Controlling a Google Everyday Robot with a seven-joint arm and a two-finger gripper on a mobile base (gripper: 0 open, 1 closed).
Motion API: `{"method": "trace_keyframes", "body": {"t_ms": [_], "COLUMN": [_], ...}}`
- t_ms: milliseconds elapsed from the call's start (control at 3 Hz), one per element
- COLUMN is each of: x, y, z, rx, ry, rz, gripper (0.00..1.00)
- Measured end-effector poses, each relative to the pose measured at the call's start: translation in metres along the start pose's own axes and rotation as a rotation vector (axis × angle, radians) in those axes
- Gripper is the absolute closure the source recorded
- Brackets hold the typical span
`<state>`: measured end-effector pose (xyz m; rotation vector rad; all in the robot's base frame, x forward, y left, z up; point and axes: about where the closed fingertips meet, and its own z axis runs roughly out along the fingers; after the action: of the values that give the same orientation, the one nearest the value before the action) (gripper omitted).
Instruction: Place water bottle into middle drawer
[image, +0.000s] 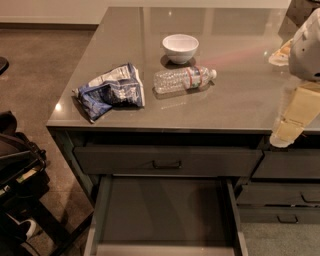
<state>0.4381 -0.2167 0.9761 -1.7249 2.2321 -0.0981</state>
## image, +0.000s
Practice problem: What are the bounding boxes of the grey right top drawer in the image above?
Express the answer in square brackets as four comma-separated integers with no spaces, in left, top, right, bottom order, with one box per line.
[253,149,320,179]

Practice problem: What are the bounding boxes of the grey right middle drawer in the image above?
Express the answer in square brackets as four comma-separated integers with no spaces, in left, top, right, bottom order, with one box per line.
[237,183,320,206]

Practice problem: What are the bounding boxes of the white ceramic bowl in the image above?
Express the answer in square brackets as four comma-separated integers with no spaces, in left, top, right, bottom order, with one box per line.
[162,34,199,64]

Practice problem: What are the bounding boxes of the open grey middle drawer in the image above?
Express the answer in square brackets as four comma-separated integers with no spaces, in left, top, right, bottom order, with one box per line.
[84,176,249,256]

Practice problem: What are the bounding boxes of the clear plastic water bottle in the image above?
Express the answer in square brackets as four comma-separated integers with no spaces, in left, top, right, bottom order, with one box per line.
[153,66,217,94]

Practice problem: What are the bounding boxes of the black round object left edge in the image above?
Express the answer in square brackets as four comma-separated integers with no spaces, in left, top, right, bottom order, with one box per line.
[0,57,9,75]

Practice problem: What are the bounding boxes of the crumpled blue chip bag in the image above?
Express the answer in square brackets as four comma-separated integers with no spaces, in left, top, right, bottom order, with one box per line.
[73,63,145,123]

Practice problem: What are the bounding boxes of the grey right bottom drawer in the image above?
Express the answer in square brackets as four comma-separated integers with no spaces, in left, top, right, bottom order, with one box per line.
[239,207,320,224]

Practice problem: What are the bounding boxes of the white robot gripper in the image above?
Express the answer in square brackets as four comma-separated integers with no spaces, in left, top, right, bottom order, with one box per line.
[268,8,320,148]

